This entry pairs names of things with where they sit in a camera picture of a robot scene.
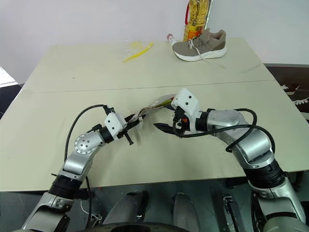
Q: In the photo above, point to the grey robot leg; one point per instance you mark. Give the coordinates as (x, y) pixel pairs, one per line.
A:
(184, 210)
(126, 207)

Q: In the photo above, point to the clear plastic snack bag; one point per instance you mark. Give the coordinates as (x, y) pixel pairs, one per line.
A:
(157, 104)

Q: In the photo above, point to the white tube pink cap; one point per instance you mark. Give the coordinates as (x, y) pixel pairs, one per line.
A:
(171, 38)

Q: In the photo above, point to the yellow plastic toothbrush packet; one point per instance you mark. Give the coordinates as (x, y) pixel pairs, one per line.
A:
(138, 53)

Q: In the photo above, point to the grey right robot leg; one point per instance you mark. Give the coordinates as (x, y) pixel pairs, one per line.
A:
(184, 210)

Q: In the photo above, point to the grey left robot leg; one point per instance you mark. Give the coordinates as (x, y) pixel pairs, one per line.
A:
(126, 207)

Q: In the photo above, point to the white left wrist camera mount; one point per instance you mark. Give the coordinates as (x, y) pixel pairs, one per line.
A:
(115, 123)

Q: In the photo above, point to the taupe sneaker white sole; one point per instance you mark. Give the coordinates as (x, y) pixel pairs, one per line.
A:
(202, 47)

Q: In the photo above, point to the yellow cooking oil bottle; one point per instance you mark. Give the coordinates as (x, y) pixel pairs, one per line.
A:
(196, 21)

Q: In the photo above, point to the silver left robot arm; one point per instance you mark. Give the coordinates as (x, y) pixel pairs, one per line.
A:
(82, 149)

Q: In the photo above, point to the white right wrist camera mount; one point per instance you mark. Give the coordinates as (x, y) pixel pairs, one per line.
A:
(187, 101)

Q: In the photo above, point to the clear plastic wrapper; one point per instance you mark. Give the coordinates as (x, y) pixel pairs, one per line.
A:
(131, 47)

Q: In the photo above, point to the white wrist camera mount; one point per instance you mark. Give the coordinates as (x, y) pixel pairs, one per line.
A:
(187, 101)
(115, 123)

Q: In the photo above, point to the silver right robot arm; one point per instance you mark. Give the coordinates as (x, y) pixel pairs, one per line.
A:
(256, 149)

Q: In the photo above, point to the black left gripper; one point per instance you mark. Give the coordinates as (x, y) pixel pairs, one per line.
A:
(127, 125)

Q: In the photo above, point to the black cabinet white floral pattern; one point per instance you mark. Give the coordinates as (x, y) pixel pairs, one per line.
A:
(292, 89)

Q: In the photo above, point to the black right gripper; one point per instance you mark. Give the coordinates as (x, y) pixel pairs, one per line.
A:
(181, 124)

